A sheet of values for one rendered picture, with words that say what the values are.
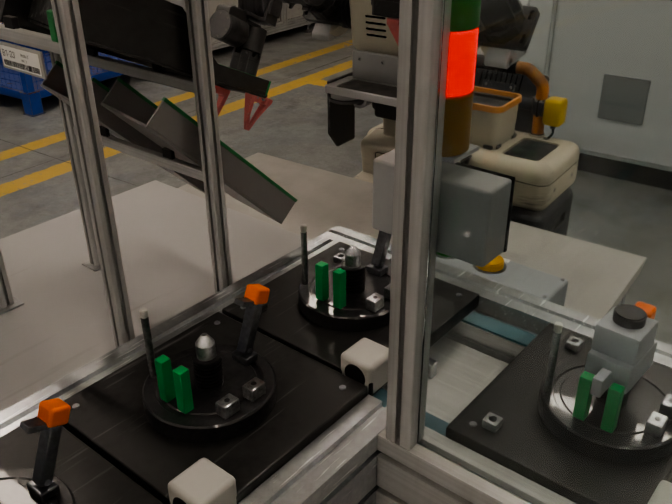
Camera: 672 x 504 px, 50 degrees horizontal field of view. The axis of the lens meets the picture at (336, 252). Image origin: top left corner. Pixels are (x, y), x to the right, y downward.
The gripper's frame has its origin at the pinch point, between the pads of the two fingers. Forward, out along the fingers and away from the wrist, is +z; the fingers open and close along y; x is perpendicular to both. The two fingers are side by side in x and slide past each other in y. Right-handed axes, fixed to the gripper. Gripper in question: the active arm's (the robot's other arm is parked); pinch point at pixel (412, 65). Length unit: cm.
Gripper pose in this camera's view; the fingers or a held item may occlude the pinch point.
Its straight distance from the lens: 102.0
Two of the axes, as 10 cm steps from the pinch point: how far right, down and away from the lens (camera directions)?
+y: 7.7, 3.0, -5.6
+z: 0.0, 8.8, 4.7
